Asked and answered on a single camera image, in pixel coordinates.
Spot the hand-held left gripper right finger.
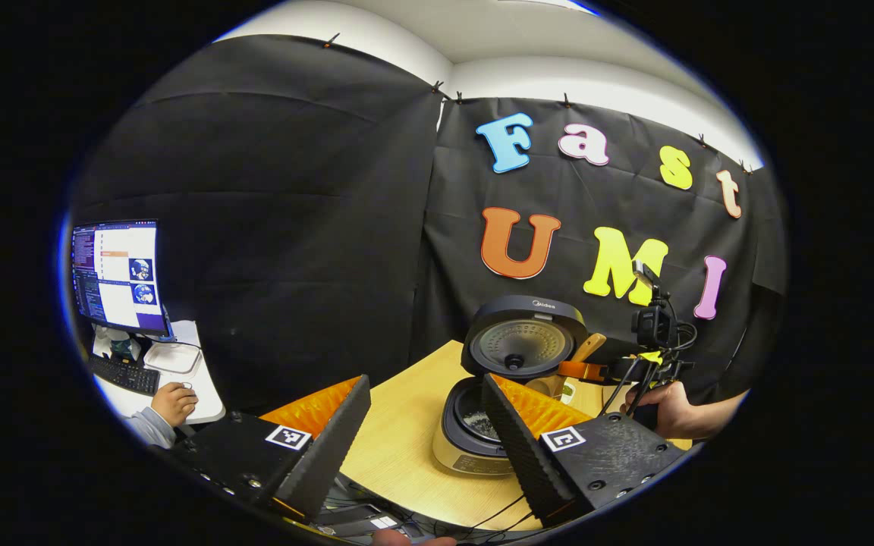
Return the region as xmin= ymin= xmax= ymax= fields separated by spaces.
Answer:
xmin=480 ymin=373 xmax=687 ymax=526

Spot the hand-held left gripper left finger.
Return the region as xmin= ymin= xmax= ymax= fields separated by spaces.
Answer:
xmin=166 ymin=374 xmax=372 ymax=522

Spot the white rice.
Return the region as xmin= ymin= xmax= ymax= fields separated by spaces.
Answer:
xmin=461 ymin=409 xmax=502 ymax=442

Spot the dark grey rice cooker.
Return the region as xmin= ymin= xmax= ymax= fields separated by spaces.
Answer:
xmin=432 ymin=294 xmax=589 ymax=477

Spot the white desk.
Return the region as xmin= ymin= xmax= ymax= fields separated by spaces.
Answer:
xmin=92 ymin=318 xmax=227 ymax=425

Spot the white tray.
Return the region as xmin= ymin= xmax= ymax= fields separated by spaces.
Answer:
xmin=143 ymin=343 xmax=203 ymax=375

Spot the black backdrop cloth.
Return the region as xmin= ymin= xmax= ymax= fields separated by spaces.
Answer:
xmin=69 ymin=34 xmax=788 ymax=418

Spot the black keyboard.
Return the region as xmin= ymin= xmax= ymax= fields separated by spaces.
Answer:
xmin=88 ymin=353 xmax=162 ymax=397

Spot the computer monitor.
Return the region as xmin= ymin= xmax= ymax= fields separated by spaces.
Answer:
xmin=71 ymin=219 xmax=173 ymax=339

